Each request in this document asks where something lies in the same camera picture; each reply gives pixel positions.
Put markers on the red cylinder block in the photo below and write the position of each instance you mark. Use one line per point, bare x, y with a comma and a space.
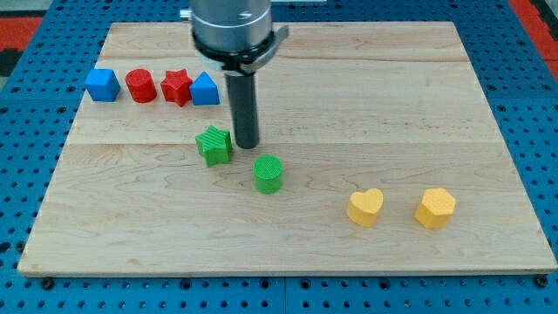
140, 85

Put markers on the green star block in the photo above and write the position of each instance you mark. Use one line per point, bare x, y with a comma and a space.
214, 145

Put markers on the green cylinder block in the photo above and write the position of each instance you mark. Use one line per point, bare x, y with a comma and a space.
267, 172

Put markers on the yellow hexagon block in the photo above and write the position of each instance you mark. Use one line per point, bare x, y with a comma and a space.
435, 208

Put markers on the blue triangle block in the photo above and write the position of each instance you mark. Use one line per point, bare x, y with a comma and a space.
204, 91

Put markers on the yellow heart block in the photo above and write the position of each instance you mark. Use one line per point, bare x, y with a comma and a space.
363, 207

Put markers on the wooden board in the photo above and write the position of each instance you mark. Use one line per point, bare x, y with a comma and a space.
346, 107

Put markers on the blue cube block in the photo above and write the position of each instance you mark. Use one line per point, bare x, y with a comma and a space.
102, 85

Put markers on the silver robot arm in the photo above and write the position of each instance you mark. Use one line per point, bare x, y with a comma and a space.
235, 36

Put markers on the red star block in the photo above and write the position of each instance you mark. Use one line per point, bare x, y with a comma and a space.
176, 87

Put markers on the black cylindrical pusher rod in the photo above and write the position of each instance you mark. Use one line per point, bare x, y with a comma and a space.
243, 107

